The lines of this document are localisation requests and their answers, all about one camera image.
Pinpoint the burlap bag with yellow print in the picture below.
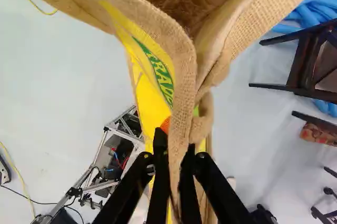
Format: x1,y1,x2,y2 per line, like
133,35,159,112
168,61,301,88
0,0,331,224

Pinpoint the dark wooden chair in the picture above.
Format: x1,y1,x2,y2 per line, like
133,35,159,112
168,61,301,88
249,18,337,105

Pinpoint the yellow floor cable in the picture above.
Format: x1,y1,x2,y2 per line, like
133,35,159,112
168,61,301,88
0,141,36,219

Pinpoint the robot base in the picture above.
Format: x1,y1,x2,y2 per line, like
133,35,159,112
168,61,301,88
30,104,148,224

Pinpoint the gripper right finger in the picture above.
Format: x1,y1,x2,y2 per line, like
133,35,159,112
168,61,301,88
178,143,257,224

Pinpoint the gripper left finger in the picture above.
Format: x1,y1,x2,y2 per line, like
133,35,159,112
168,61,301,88
92,117,172,224

